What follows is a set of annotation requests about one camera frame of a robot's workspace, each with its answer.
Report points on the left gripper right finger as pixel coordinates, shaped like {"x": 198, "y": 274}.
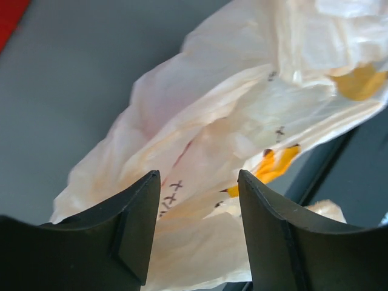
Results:
{"x": 293, "y": 248}

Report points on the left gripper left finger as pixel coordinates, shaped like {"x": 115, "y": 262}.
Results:
{"x": 106, "y": 247}

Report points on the translucent banana print plastic bag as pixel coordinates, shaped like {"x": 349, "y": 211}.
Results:
{"x": 254, "y": 86}

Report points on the red plastic tray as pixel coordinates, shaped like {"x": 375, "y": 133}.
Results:
{"x": 11, "y": 12}

